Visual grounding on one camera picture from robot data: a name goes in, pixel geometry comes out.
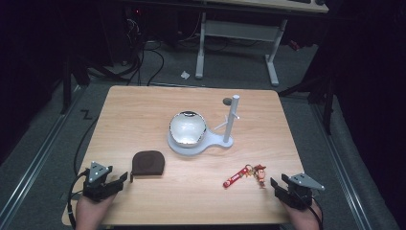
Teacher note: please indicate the small red object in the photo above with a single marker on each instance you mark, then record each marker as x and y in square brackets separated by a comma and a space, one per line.
[294, 45]

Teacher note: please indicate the black metal stand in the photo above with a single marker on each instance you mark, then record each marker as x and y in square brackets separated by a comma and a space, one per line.
[66, 86]
[327, 105]

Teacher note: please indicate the white desk frame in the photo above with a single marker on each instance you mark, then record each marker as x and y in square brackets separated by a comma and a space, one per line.
[237, 32]

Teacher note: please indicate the crumpled white paper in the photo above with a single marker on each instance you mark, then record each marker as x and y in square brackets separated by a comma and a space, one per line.
[185, 75]

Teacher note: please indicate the person's right hand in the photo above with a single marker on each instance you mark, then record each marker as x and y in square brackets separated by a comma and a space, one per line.
[301, 218]

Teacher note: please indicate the white stand with pegs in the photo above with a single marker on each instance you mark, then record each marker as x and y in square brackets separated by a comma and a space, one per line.
[228, 127]

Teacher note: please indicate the person's left hand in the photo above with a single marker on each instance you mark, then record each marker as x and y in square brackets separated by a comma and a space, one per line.
[91, 212]

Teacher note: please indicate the brown zip pouch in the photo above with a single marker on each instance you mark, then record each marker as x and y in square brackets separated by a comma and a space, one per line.
[148, 163]

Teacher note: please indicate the dark computer tower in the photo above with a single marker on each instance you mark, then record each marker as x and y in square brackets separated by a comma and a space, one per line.
[119, 35]

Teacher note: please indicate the metal floor rail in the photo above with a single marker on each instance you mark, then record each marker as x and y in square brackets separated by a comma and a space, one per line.
[35, 161]
[343, 169]

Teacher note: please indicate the shiny silver bowl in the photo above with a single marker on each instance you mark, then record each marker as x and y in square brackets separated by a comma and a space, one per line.
[187, 129]

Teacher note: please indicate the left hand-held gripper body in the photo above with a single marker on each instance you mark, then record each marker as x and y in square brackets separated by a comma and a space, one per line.
[97, 188]

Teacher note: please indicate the light wooden desk top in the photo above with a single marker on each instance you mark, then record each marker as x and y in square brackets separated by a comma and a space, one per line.
[271, 4]

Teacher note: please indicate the dark round disc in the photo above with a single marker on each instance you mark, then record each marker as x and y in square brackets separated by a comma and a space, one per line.
[226, 101]

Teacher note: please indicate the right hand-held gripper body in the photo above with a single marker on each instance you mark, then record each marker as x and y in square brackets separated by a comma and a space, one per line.
[301, 191]

